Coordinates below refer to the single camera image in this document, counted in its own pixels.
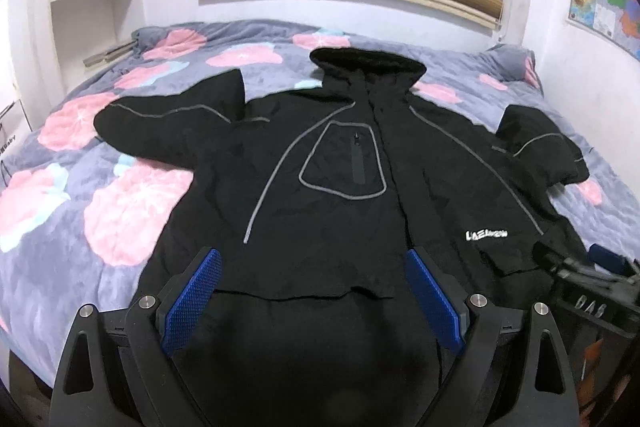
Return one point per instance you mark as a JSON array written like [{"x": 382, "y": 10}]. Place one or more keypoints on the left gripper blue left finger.
[{"x": 116, "y": 368}]

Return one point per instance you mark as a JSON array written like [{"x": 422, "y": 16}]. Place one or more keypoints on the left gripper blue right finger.
[{"x": 511, "y": 367}]

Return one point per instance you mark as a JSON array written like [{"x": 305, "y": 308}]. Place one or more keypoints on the black hooded jacket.
[{"x": 313, "y": 197}]

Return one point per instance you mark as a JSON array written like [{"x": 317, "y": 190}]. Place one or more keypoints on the grey blanket with pink flowers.
[{"x": 79, "y": 219}]

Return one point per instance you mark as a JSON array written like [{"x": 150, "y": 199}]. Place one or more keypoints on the white wall shelf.
[{"x": 89, "y": 34}]

